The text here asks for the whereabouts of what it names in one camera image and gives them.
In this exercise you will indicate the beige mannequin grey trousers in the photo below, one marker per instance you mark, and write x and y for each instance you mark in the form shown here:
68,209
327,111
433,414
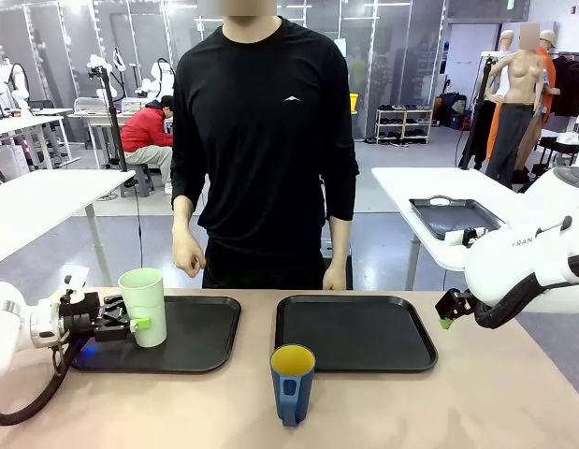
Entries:
518,103

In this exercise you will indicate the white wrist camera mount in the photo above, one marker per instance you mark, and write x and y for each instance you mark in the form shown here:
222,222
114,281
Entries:
76,279

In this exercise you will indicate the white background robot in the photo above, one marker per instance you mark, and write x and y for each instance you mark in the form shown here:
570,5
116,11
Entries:
15,84

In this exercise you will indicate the seated person in red jacket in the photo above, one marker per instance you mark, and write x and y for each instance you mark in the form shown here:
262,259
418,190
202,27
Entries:
146,133

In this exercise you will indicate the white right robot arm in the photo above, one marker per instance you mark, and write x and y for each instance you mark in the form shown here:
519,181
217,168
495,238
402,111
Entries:
509,262

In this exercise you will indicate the mannequin in orange clothes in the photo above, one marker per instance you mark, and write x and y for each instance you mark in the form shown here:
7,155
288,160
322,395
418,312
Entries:
547,70

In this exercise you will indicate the person's right hand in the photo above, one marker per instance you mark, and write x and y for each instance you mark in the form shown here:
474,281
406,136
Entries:
188,255

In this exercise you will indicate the person's left hand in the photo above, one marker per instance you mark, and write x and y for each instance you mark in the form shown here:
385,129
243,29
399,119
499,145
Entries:
335,279

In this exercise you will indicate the black camera tripod stand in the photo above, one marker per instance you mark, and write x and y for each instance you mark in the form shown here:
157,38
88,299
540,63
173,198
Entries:
112,117

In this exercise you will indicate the yellow bin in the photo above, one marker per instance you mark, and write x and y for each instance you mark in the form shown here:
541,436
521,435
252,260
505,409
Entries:
353,103

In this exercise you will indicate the black plastic serving tray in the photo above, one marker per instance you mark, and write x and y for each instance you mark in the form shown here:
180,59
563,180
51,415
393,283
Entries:
200,332
354,332

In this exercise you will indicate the white background desk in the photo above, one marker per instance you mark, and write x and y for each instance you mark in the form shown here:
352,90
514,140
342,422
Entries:
32,135

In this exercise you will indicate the person's right forearm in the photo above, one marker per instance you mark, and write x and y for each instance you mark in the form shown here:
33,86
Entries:
182,212

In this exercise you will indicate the person in black shirt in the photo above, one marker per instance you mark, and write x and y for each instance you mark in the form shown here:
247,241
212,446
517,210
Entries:
263,140

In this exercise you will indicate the person's left forearm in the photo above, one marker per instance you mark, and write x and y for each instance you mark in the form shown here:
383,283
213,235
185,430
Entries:
340,241

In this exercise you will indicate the rack of dark clothes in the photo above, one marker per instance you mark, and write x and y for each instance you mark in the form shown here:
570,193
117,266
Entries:
569,86

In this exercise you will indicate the small white black device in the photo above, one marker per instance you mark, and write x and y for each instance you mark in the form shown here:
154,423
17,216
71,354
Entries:
467,236

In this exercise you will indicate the blue mug yellow inside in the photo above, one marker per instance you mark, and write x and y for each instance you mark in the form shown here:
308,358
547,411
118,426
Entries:
293,393

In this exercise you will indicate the wooden shoe rack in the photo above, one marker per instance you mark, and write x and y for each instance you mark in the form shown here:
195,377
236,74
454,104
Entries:
403,125

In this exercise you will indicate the grey metal tray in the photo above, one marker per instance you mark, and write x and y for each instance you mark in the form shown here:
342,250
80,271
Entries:
457,216

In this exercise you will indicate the grey step stool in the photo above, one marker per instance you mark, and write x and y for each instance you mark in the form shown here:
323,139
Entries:
138,180

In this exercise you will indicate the pale green plastic cup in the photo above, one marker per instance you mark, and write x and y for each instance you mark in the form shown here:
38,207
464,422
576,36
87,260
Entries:
146,308

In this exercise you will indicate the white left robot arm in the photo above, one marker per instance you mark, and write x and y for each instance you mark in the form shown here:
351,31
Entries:
13,322

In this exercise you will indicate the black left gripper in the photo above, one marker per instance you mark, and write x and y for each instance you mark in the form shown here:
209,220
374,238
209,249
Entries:
81,313

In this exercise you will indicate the white side table with tray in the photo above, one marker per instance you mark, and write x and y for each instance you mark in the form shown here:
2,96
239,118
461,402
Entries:
410,187

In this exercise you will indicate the dark blue bag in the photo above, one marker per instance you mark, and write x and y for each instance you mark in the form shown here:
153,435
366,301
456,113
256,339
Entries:
452,110

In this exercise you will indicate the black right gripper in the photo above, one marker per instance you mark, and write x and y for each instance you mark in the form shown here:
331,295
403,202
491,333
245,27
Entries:
455,303

